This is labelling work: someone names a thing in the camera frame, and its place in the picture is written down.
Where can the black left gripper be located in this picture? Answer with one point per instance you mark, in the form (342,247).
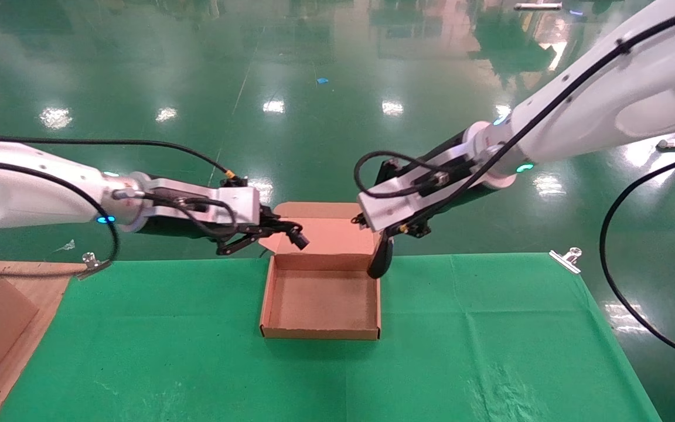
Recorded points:
(185,228)

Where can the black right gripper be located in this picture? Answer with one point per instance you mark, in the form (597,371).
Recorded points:
(389,173)

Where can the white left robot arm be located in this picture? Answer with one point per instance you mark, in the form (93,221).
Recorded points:
(21,187)

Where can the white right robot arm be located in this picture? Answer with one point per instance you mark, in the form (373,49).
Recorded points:
(619,105)

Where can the open brown cardboard box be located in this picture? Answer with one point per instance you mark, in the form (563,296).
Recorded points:
(326,299)

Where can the green table cloth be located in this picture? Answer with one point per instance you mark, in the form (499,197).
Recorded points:
(314,381)

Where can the silver binder clip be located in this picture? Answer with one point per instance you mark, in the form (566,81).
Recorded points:
(92,266)
(566,261)

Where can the clear plastic litter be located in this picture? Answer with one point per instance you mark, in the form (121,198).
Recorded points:
(67,247)

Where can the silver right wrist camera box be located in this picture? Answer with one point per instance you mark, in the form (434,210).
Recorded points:
(399,202)

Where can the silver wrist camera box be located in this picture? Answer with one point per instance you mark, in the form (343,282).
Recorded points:
(220,202)
(399,202)

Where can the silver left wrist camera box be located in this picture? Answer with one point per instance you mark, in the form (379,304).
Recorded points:
(220,202)

